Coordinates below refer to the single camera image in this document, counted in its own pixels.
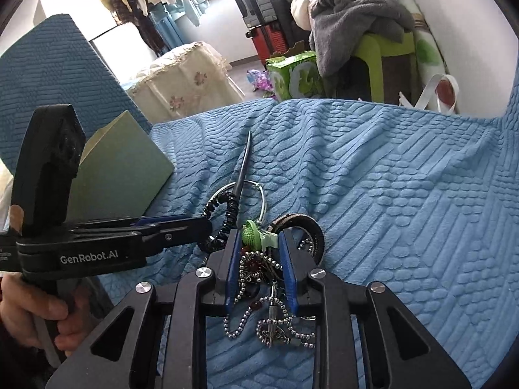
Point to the silver bangle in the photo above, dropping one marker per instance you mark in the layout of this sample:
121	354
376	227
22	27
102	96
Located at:
264	203

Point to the dark plaid hanging garment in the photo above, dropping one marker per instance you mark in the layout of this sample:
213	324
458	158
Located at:
142	24

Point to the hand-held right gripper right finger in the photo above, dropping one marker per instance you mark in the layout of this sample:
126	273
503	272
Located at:
288	277

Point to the white appliance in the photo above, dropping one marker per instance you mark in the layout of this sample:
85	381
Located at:
121	44

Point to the floral cloth covered table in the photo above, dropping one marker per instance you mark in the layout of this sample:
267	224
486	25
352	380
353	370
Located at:
182	81

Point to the green hair clip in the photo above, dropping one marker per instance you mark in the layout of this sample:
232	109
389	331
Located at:
251	233

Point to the black hair stick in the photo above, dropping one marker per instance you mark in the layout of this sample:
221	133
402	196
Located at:
243	166

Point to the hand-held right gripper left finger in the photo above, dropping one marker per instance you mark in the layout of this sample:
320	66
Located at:
232	269

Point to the pale green cardboard box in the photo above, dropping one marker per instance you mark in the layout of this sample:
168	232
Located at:
121	166

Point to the grey suitcase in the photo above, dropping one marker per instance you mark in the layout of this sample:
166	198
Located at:
255	0

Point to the cream padded jacket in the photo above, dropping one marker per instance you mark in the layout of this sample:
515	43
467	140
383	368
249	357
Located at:
300	4

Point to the green plastic stool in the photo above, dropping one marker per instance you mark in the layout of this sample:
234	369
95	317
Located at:
371	48

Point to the green printed carton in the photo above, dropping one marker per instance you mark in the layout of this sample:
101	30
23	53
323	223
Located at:
296	77

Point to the red suitcase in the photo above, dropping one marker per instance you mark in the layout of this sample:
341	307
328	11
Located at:
267	44

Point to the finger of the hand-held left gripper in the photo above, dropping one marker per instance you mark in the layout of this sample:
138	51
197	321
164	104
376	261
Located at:
182	236
159	221

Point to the colourful plastic bag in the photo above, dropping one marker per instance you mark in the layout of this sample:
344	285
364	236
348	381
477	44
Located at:
261	82

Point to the blue textured sofa cover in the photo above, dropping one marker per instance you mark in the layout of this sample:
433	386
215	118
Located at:
365	190

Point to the blue hanging garment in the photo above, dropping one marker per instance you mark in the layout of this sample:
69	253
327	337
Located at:
182	12

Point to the grey fleece blanket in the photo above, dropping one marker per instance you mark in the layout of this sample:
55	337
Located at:
357	20

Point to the black suitcase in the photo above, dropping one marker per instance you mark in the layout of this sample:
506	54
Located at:
288	24

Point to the person's left hand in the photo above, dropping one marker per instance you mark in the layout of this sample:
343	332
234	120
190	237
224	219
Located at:
28	304

